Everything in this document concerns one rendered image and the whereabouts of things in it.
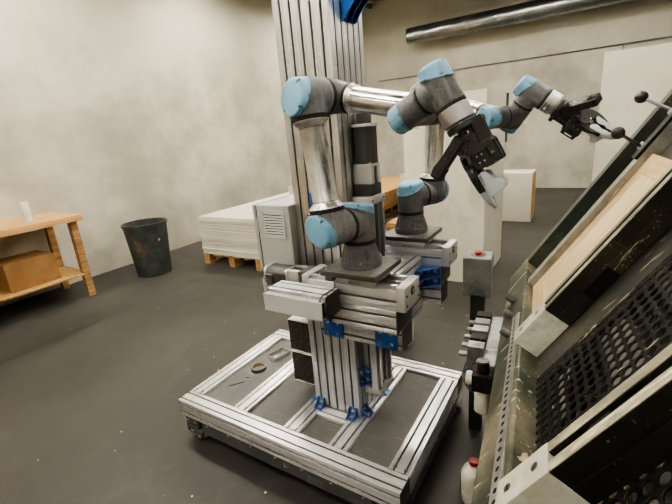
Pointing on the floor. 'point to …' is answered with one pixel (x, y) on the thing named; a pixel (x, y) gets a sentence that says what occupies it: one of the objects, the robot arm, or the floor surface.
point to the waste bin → (148, 246)
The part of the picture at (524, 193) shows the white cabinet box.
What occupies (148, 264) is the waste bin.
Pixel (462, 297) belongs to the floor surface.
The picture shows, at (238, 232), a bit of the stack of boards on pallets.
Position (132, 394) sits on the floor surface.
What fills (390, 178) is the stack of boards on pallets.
